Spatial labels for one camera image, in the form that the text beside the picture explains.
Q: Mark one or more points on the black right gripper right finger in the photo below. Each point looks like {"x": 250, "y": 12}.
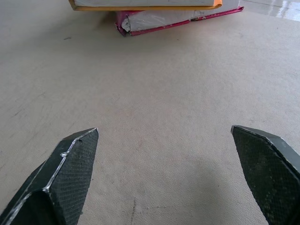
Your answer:
{"x": 269, "y": 173}

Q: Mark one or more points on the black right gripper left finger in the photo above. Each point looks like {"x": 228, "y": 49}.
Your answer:
{"x": 63, "y": 178}

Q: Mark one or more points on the magenta cover book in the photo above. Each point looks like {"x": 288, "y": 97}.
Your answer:
{"x": 161, "y": 21}

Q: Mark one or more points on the orange cover book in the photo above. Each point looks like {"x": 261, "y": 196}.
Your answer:
{"x": 150, "y": 4}

